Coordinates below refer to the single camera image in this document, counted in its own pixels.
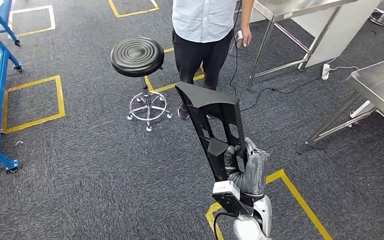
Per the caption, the person's left hand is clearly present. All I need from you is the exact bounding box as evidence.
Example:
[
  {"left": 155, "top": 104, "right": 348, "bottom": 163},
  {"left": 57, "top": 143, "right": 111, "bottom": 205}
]
[{"left": 239, "top": 23, "right": 254, "bottom": 49}]

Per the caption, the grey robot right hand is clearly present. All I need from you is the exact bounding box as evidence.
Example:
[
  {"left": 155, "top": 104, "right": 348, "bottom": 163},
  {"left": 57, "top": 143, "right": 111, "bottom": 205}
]
[{"left": 223, "top": 137, "right": 270, "bottom": 198}]

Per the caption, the grey handheld controller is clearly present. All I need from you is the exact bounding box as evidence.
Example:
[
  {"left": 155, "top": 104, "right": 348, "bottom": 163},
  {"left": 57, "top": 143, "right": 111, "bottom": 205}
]
[{"left": 234, "top": 29, "right": 247, "bottom": 51}]

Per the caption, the black plastic plate frame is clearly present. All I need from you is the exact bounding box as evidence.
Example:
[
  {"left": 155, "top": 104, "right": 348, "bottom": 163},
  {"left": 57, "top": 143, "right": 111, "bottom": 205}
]
[{"left": 174, "top": 81, "right": 250, "bottom": 184}]

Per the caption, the person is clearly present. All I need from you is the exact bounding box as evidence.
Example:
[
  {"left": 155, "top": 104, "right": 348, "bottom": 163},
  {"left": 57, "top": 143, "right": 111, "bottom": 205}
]
[{"left": 171, "top": 0, "right": 256, "bottom": 121}]

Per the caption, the stainless steel table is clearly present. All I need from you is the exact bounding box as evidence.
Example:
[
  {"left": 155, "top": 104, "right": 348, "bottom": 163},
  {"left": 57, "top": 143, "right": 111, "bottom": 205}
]
[
  {"left": 246, "top": 0, "right": 359, "bottom": 91},
  {"left": 296, "top": 53, "right": 384, "bottom": 156}
]

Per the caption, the white power strip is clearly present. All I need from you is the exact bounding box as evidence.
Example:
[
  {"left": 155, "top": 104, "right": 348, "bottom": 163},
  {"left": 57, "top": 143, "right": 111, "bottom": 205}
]
[{"left": 320, "top": 62, "right": 332, "bottom": 81}]

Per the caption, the white board panel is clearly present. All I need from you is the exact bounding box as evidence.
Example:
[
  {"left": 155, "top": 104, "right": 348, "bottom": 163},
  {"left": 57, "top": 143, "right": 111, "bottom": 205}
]
[{"left": 290, "top": 0, "right": 382, "bottom": 69}]

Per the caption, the black round stool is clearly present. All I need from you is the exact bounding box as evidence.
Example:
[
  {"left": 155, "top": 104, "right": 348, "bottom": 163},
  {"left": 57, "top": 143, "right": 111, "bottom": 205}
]
[{"left": 109, "top": 36, "right": 174, "bottom": 133}]

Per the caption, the white board piece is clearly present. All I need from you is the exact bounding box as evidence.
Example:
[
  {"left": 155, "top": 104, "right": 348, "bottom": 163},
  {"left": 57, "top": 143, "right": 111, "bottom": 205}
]
[{"left": 348, "top": 100, "right": 377, "bottom": 129}]

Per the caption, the blue metal shelving rack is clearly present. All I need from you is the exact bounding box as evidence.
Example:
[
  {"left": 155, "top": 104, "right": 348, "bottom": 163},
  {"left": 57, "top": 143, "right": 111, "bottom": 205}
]
[
  {"left": 0, "top": 0, "right": 22, "bottom": 47},
  {"left": 0, "top": 16, "right": 23, "bottom": 175}
]

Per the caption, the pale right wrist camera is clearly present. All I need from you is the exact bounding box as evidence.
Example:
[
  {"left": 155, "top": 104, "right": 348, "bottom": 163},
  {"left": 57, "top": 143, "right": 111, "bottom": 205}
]
[{"left": 212, "top": 180, "right": 242, "bottom": 200}]

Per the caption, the black camera bracket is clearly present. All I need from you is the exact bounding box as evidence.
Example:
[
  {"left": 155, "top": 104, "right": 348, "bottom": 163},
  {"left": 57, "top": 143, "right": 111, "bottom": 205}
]
[{"left": 211, "top": 192, "right": 256, "bottom": 217}]

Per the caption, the black floor cable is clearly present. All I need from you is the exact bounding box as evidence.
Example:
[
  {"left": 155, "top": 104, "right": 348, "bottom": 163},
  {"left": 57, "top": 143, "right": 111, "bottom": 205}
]
[{"left": 228, "top": 0, "right": 324, "bottom": 113}]

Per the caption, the black camera cable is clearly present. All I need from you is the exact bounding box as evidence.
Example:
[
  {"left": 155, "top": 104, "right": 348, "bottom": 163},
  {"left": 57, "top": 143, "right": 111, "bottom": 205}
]
[{"left": 213, "top": 211, "right": 240, "bottom": 240}]

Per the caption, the white power cable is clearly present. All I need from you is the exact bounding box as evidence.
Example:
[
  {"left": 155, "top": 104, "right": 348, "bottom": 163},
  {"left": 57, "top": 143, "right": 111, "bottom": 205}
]
[{"left": 327, "top": 56, "right": 361, "bottom": 72}]

